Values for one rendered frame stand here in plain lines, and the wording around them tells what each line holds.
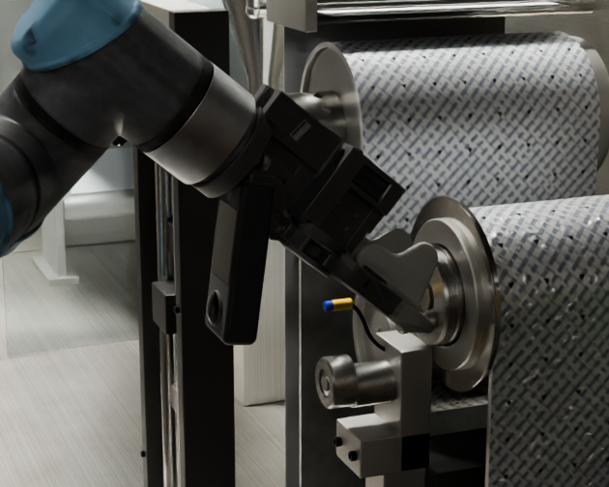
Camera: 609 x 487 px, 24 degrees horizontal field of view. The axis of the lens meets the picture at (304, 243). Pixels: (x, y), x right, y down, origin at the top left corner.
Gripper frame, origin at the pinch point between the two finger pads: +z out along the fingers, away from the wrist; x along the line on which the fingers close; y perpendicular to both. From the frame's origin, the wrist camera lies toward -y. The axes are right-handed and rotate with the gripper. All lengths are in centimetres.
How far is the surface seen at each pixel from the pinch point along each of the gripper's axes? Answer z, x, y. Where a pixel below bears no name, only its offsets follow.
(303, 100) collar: -7.2, 25.0, 10.7
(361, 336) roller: 7.9, 18.4, -2.9
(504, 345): 4.6, -4.7, 2.9
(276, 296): 24, 69, -5
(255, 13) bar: -5, 56, 18
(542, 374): 8.9, -4.7, 3.0
